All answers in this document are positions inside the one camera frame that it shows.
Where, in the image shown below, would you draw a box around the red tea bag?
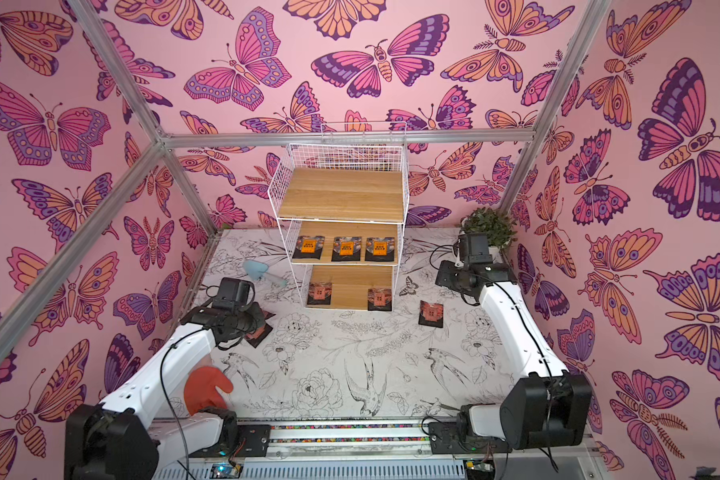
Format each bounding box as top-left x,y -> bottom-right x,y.
418,300 -> 444,328
306,282 -> 333,306
245,323 -> 273,349
367,288 -> 393,312

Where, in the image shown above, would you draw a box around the orange tea bag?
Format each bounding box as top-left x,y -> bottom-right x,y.
293,235 -> 325,260
331,236 -> 362,262
365,237 -> 396,263

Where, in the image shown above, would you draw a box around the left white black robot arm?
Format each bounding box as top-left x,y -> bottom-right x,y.
63,301 -> 265,479

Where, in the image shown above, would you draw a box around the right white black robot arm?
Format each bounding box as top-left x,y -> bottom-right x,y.
435,260 -> 593,452

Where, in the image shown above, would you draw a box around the middle wooden shelf board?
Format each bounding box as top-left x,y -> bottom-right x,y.
282,220 -> 404,266

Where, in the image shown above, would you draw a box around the wooden shelf board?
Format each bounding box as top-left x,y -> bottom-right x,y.
303,264 -> 395,311
282,220 -> 404,266
270,168 -> 405,224

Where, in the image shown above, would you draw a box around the bottom wooden shelf board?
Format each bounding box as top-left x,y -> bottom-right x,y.
303,264 -> 395,311

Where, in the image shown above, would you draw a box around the top wooden shelf board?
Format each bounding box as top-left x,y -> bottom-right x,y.
270,168 -> 405,224

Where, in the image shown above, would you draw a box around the light blue garden trowel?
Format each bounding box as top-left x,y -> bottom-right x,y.
242,259 -> 287,288

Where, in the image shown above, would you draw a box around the green potted plant white pot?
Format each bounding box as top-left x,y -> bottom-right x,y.
461,207 -> 516,249

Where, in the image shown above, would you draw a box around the red oven mitt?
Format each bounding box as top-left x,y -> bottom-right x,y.
183,366 -> 234,415

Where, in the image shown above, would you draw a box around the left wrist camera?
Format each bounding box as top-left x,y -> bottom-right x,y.
212,277 -> 255,311

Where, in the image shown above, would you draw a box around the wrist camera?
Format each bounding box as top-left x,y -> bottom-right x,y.
457,233 -> 493,266
212,277 -> 255,311

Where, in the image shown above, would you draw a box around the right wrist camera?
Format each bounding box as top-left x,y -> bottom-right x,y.
457,233 -> 493,266

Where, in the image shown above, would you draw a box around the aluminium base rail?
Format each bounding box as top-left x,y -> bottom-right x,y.
92,416 -> 607,480

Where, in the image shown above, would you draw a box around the white wire shelf rack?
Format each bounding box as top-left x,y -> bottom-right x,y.
268,143 -> 409,307

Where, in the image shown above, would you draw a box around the aluminium frame profiles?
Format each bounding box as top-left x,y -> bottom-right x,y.
0,1 -> 611,364

